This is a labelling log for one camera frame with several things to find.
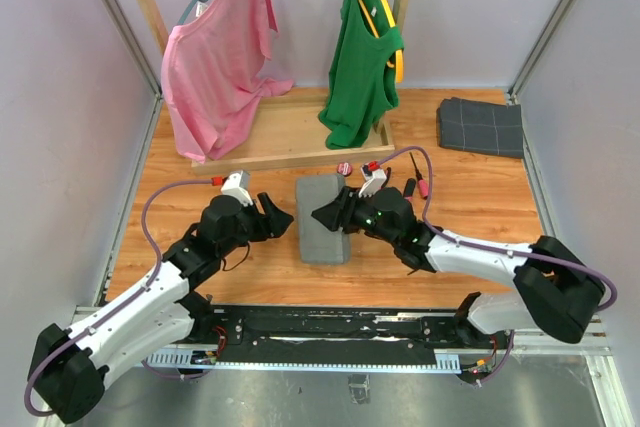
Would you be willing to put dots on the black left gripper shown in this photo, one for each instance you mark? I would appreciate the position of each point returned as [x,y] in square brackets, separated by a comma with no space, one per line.
[273,223]

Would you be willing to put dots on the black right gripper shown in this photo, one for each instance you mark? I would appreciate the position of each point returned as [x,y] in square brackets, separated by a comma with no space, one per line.
[341,210]

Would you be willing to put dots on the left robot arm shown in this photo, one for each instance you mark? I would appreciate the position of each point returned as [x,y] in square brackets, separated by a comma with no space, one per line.
[72,367]

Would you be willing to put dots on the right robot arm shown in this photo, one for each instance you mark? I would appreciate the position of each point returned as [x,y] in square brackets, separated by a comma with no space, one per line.
[550,287]

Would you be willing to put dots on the red black tape roll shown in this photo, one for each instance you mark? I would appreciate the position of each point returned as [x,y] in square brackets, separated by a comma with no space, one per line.
[344,168]

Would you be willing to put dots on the pink black utility knife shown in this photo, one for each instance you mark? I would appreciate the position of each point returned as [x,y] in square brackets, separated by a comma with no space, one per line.
[409,189]

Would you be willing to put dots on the pink black screwdriver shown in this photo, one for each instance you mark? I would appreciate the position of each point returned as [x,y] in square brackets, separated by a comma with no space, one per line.
[421,183]

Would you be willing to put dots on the wooden clothes rack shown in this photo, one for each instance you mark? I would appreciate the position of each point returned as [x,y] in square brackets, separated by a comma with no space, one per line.
[286,132]

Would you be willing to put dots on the green tank top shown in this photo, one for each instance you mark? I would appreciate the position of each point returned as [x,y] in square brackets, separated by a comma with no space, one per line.
[362,88]

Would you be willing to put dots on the folded grey checked cloth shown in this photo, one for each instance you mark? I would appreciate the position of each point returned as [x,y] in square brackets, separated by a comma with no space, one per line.
[480,127]

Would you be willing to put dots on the pink t-shirt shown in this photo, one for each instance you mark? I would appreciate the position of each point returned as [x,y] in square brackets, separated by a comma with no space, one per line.
[211,76]

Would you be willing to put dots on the yellow clothes hanger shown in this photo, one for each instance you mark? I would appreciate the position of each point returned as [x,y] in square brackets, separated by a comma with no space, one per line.
[398,64]

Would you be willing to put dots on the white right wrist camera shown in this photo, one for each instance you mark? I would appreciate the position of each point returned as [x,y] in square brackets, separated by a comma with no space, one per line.
[375,179]

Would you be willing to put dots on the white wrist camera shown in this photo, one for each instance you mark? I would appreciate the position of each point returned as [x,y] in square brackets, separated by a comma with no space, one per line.
[375,179]
[235,185]

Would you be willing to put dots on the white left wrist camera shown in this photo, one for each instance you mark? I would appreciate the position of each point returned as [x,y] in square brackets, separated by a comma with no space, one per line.
[235,185]

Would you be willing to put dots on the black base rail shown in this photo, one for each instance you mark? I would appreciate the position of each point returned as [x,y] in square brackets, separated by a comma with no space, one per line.
[329,339]

